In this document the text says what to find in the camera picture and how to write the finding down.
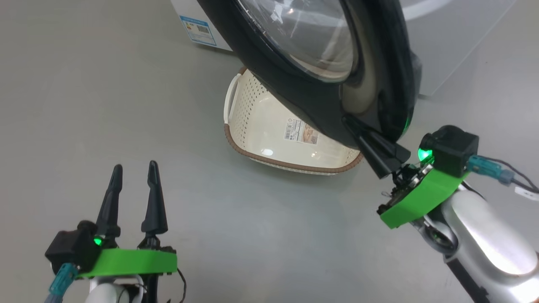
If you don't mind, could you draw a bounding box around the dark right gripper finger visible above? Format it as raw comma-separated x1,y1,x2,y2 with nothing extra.
356,136,400,179
341,114,411,165

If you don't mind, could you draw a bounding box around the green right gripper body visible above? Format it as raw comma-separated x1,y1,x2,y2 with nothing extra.
377,164,470,230

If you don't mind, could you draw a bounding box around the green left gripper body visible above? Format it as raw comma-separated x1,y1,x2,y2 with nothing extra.
78,247,178,278

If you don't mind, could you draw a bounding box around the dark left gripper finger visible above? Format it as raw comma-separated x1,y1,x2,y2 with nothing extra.
141,160,168,249
95,164,123,247

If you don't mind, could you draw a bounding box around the black round glass washer door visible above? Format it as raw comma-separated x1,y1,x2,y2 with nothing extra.
197,0,422,148

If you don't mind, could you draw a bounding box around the white front-load washing machine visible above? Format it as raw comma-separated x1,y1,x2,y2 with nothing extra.
171,0,518,97

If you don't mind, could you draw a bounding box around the white basket product label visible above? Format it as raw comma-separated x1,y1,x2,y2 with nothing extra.
285,118,318,145

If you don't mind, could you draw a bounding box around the cream perforated laundry basket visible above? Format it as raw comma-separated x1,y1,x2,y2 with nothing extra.
224,67,364,175

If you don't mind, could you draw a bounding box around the blue energy label sticker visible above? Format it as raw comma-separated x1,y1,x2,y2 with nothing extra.
180,16,217,47

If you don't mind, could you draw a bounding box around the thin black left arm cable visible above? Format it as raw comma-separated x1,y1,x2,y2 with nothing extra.
166,269,187,303

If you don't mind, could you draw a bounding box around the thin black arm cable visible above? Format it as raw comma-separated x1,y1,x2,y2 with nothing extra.
484,158,539,194
166,269,187,303

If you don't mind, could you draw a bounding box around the teal left camera connector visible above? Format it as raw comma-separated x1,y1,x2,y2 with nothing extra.
44,263,79,303

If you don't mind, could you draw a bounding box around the teal camera connector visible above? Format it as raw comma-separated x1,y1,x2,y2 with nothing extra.
467,155,515,185
44,263,79,303

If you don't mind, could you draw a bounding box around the teal right camera connector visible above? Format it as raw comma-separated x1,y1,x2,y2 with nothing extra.
467,155,515,185

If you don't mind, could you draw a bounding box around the black right arm strap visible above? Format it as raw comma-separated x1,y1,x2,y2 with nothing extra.
444,257,491,303

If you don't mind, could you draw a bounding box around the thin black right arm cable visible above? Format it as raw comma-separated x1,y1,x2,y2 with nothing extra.
484,158,539,194

